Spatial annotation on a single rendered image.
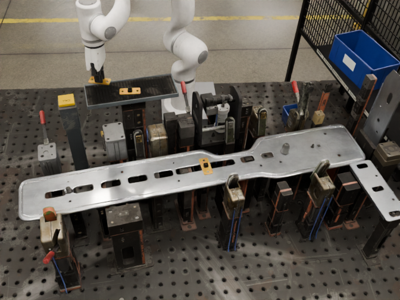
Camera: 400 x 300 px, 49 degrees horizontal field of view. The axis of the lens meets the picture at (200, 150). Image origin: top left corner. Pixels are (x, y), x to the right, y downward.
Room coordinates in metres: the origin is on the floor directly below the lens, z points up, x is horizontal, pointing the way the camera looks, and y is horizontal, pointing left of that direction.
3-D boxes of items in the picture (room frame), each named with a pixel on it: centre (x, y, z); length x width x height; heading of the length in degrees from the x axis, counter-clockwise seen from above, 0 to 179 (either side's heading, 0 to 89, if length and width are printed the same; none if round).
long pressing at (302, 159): (1.13, -0.01, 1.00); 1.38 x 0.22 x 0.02; 108
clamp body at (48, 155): (1.11, 0.59, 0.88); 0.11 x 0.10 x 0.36; 18
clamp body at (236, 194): (0.99, -0.14, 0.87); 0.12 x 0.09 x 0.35; 18
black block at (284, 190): (1.06, -0.34, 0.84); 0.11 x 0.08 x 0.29; 18
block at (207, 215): (1.15, -0.02, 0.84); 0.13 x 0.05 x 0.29; 18
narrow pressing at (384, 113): (1.35, -0.72, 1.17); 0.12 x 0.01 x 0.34; 18
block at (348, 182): (1.13, -0.60, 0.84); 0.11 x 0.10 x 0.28; 18
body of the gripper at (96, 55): (1.36, 0.41, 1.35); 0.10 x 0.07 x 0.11; 175
